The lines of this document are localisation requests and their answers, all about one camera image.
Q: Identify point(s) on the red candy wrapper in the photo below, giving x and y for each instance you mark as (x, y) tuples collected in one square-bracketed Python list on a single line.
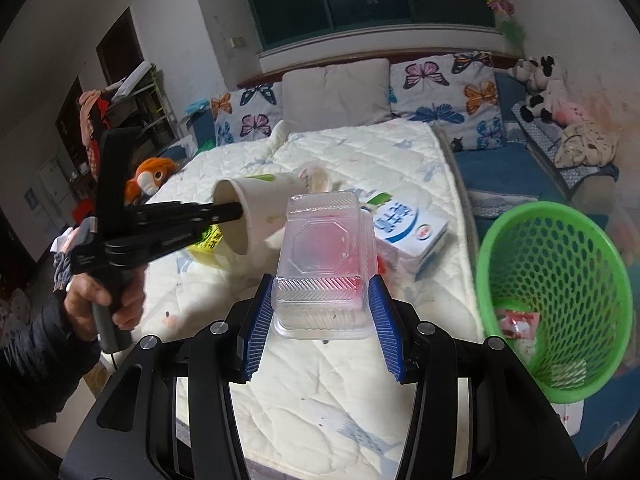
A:
[(517, 324)]

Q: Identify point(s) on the orange plush parrot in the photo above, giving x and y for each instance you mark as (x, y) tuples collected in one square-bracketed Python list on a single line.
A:
[(150, 175)]

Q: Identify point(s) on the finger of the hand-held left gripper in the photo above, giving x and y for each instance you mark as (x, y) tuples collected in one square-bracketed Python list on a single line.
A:
[(200, 212)]

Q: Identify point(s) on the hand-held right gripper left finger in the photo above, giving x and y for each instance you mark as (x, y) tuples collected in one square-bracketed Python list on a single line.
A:
[(255, 332)]

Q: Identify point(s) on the white paper cup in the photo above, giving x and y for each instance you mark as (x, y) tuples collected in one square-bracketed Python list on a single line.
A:
[(265, 205)]

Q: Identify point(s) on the person's left hand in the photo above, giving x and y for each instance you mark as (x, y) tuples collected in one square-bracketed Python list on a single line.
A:
[(82, 305)]

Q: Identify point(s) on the yellow plastic packet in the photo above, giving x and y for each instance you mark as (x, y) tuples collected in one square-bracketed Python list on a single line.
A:
[(210, 242)]

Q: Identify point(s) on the white quilted mattress pad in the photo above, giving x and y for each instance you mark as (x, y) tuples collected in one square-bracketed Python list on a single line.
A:
[(320, 420)]

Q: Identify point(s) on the black white plush cow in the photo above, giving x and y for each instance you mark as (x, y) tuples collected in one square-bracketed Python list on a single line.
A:
[(537, 82)]

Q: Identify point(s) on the clear plastic food container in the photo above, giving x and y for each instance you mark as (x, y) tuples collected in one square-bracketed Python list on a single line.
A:
[(325, 255)]

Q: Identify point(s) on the green plastic basket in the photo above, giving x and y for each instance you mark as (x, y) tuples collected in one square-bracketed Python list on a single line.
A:
[(590, 270)]

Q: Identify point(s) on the white blue milk carton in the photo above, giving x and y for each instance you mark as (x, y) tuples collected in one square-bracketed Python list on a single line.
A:
[(410, 235)]

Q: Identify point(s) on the large butterfly print pillow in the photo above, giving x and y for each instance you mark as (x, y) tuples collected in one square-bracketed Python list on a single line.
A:
[(445, 95)]

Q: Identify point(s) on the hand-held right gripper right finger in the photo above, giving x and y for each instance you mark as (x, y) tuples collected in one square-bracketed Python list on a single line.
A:
[(387, 332)]

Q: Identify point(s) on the small clear jelly cup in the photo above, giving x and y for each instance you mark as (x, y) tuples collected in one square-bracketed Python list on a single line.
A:
[(316, 176)]

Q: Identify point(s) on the small butterfly print pillow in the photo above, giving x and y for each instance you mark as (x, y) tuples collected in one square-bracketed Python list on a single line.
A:
[(247, 115)]

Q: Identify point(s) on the hanging colourful decoration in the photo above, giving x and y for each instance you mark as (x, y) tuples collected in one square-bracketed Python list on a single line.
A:
[(502, 7)]

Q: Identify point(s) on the clothes rack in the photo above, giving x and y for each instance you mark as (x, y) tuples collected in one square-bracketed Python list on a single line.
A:
[(140, 105)]

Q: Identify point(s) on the blue bed sheet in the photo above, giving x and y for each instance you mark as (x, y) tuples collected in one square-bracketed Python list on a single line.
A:
[(505, 175)]

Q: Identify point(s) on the spotted cream cloth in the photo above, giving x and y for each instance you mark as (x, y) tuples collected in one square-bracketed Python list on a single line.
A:
[(585, 142)]

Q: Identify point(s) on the white cardboard box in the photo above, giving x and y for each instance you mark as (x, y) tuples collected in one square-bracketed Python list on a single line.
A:
[(570, 417)]

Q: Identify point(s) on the pink plush toy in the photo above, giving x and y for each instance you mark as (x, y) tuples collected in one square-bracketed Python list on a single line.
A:
[(572, 112)]

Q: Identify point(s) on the person's left forearm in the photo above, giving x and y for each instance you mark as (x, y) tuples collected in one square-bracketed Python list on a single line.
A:
[(40, 365)]

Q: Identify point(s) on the plain beige pillow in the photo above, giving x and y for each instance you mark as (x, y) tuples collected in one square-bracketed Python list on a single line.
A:
[(335, 92)]

